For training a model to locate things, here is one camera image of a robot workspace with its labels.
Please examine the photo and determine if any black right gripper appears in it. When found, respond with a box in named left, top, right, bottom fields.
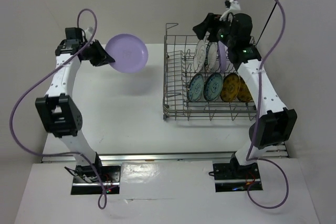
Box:
left=193, top=13, right=236, bottom=47

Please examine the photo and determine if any purple plastic plate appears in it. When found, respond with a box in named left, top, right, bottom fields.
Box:
left=105, top=34, right=149, bottom=73
left=218, top=41, right=227, bottom=73

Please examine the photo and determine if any white plate dark rim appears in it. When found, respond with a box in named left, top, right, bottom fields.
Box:
left=193, top=40, right=206, bottom=72

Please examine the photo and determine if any white plate blue rim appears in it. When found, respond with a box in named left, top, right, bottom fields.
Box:
left=204, top=42, right=217, bottom=72

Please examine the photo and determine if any teal blue floral plate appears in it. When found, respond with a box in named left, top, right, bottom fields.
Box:
left=187, top=73, right=204, bottom=102

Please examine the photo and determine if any yellow patterned plate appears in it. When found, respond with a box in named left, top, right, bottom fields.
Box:
left=237, top=77, right=253, bottom=103
left=220, top=73, right=240, bottom=102

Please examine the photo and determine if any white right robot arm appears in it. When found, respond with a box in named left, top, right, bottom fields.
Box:
left=193, top=13, right=297, bottom=178

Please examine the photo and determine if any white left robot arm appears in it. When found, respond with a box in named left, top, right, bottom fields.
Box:
left=35, top=27, right=114, bottom=183

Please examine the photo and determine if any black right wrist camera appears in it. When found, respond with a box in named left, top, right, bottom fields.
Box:
left=230, top=13, right=253, bottom=42

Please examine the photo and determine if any grey wire dish rack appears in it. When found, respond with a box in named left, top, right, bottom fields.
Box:
left=163, top=23, right=256, bottom=121

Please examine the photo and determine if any black corner cable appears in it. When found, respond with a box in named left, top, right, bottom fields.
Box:
left=256, top=0, right=292, bottom=44

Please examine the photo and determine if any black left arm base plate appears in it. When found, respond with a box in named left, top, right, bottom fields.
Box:
left=70, top=165, right=121, bottom=195

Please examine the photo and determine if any aluminium table edge rail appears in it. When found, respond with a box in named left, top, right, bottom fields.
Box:
left=41, top=144, right=290, bottom=164

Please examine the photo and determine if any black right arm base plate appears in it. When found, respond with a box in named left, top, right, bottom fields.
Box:
left=208, top=163, right=263, bottom=193

